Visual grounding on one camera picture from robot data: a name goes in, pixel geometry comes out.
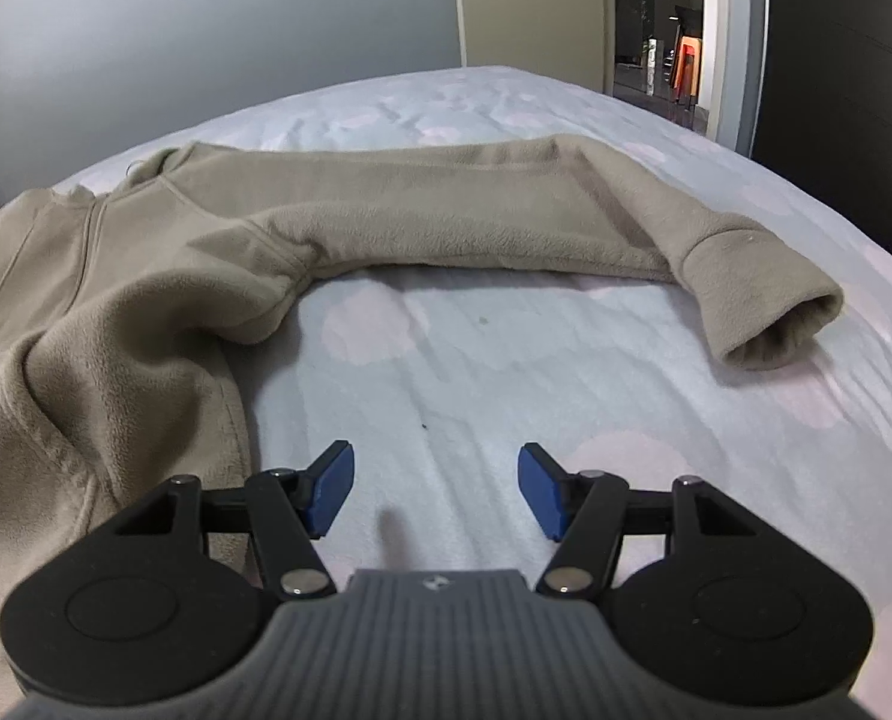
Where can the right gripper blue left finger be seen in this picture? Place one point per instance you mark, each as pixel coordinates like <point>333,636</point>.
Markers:
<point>289,510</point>

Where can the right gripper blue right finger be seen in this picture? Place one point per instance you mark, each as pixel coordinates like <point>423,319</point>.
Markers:
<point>582,513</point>

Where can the beige fleece zip hoodie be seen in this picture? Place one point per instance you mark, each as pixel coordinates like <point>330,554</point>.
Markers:
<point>114,307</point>

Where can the polka dot bed sheet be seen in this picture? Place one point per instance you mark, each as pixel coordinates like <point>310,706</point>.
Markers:
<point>438,377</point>

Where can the orange chair in hallway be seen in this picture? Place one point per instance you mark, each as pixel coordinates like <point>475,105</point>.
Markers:
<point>685,72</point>

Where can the black wardrobe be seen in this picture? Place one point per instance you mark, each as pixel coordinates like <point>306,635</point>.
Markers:
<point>825,117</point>

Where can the cream room door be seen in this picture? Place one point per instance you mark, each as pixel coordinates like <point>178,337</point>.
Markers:
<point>570,40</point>

